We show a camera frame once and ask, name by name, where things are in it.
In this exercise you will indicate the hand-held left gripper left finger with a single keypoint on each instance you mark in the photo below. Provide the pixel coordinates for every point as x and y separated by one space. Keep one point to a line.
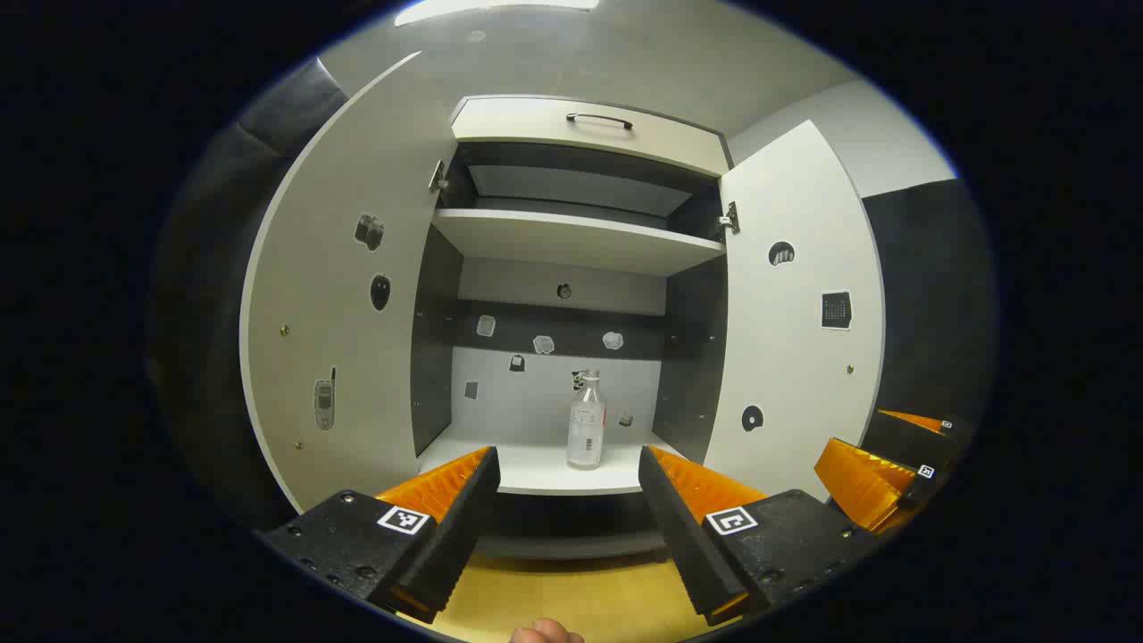
455 536

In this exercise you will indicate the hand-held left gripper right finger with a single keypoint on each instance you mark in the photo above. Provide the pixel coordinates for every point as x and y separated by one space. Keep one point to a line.
683 536

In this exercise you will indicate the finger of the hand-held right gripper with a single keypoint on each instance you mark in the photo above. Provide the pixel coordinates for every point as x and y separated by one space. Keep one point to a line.
906 438
862 482

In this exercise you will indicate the clear plastic bottle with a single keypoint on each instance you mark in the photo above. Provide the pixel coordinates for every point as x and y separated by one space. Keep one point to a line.
587 429

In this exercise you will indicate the white cabinet door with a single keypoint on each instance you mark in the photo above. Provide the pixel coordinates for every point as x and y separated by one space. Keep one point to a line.
339 268
786 357

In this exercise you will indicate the white and grey cabinet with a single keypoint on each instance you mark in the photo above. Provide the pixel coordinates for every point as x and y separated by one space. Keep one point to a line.
527 286

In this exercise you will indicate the metal door hinge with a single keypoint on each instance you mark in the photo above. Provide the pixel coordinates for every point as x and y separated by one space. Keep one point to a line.
730 218
438 177

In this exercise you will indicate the white cabinet shelf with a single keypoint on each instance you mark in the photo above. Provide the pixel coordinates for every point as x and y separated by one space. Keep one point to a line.
571 239

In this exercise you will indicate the white cabinet drawer front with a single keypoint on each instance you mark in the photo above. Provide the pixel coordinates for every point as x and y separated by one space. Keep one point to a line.
536 129

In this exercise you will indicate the ceiling light panel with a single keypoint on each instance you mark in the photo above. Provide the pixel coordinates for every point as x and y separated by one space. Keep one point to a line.
491 9

